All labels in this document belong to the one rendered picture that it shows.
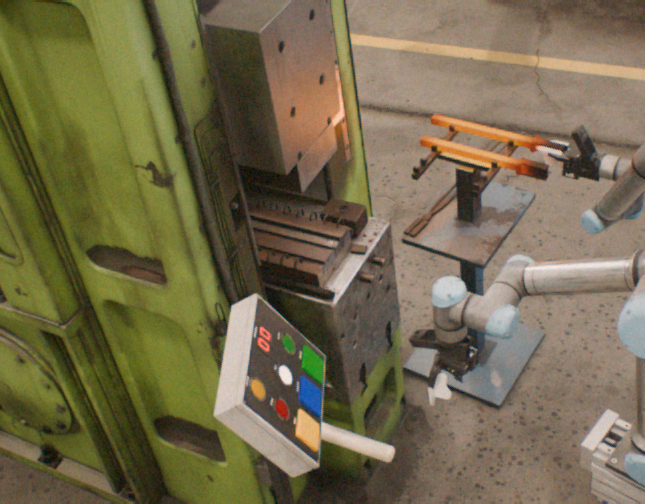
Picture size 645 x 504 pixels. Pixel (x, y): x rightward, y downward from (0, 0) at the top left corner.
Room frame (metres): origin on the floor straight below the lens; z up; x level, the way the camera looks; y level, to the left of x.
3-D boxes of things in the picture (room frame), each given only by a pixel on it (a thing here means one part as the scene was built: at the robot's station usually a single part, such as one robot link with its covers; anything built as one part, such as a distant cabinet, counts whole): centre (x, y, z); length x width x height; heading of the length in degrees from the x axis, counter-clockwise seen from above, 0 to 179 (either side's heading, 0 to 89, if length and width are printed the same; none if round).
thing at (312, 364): (1.60, 0.07, 1.01); 0.07 x 0.05 x 0.07; 171
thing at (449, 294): (1.50, -0.27, 1.23); 0.09 x 0.08 x 0.11; 51
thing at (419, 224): (2.57, -0.51, 0.70); 0.60 x 0.04 x 0.01; 134
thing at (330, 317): (2.20, 0.12, 0.69); 0.56 x 0.38 x 0.45; 56
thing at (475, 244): (2.41, -0.51, 0.68); 0.40 x 0.30 x 0.02; 140
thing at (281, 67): (2.18, 0.12, 1.56); 0.42 x 0.39 x 0.40; 56
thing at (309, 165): (2.15, 0.14, 1.32); 0.42 x 0.20 x 0.10; 56
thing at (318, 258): (2.15, 0.14, 0.96); 0.42 x 0.20 x 0.09; 56
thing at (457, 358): (1.50, -0.27, 1.07); 0.09 x 0.08 x 0.12; 43
